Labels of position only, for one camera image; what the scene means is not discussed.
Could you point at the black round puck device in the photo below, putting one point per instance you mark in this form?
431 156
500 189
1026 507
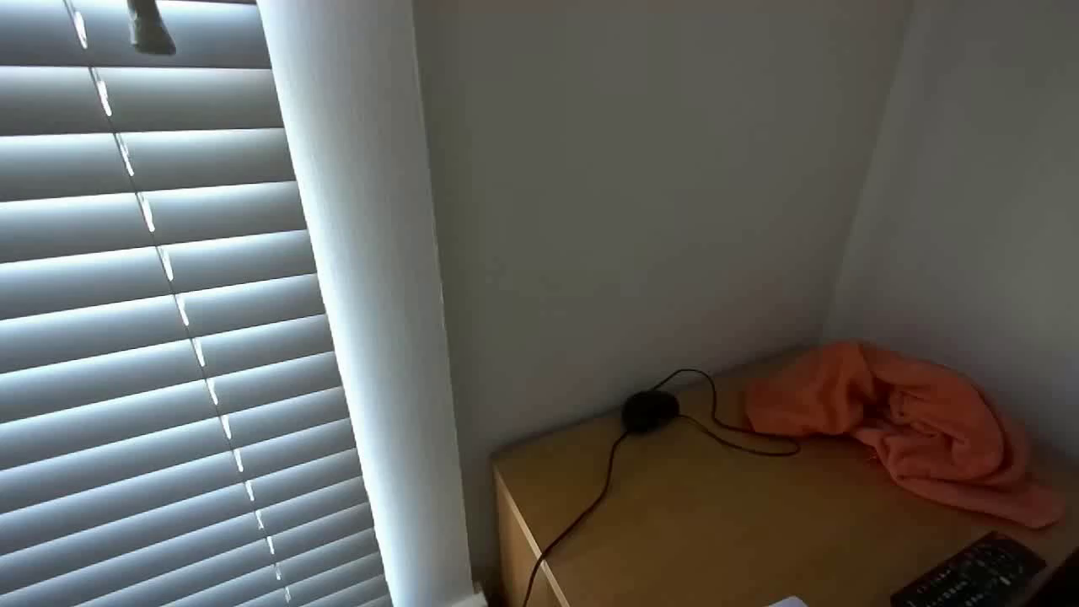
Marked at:
649 413

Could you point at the white window blinds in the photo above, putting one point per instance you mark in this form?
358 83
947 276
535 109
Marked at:
174 429

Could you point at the black remote control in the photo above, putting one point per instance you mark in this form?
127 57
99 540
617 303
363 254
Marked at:
992 571

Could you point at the light wood dresser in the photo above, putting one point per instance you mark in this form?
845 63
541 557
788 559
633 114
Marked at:
717 515

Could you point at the orange towel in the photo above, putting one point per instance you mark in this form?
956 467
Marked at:
933 429

